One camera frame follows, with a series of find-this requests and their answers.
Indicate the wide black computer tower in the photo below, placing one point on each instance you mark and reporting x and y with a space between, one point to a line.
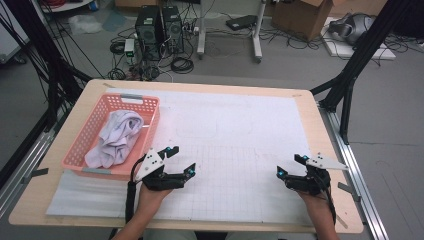
148 33

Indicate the black metal frame post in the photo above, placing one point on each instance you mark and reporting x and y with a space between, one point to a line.
363 50
43 50

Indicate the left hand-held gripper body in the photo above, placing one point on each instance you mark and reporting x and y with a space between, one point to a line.
156 180

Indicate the black flat box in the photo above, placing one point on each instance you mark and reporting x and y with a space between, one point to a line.
241 22

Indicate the grey rounded device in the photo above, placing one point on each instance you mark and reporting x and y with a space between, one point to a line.
353 28

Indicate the white grid mat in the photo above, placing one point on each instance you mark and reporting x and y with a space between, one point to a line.
233 133

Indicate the person's left hand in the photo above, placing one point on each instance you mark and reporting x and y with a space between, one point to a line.
151 200

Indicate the clear plastic bag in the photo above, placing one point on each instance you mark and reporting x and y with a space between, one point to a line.
83 23

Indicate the lilac patterned towel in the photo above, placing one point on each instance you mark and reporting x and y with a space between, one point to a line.
115 140

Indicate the teal plastic sheet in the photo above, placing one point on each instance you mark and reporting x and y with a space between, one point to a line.
113 21

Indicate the white round table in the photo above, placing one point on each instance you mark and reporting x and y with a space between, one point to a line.
66 6

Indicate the pink plastic basket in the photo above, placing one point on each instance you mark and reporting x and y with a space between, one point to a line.
100 116

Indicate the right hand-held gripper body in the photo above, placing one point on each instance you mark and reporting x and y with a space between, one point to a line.
310 183

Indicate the white power adapter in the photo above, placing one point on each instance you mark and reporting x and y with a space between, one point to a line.
129 46

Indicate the aluminium rail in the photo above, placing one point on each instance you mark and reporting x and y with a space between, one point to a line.
30 160
356 173

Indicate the person's right hand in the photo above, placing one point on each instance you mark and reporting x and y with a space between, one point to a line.
315 203

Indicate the white floor board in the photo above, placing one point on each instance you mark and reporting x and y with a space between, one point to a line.
340 50

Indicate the white foam sheet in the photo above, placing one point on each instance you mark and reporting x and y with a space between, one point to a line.
86 196

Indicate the open cardboard box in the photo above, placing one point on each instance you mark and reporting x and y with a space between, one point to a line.
300 18

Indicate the narrow black computer tower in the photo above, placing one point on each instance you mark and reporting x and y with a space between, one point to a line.
173 31

